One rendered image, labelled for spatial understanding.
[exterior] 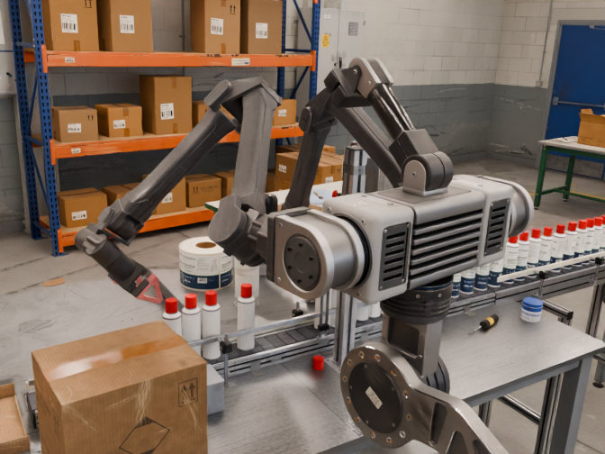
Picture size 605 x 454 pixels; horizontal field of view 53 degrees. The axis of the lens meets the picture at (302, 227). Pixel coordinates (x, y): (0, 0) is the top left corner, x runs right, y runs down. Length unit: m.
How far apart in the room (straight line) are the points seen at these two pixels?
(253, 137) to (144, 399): 0.57
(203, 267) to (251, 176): 1.11
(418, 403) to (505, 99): 9.36
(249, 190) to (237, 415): 0.73
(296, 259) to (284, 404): 0.82
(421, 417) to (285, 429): 0.57
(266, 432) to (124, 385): 0.47
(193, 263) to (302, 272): 1.32
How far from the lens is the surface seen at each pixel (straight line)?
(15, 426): 1.75
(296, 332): 1.98
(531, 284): 2.61
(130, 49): 5.41
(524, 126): 10.19
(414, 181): 1.10
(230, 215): 1.09
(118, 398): 1.29
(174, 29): 6.46
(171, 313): 1.72
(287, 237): 0.96
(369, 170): 1.71
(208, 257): 2.23
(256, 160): 1.19
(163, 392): 1.33
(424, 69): 9.02
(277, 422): 1.66
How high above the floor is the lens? 1.79
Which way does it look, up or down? 17 degrees down
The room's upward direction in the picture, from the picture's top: 2 degrees clockwise
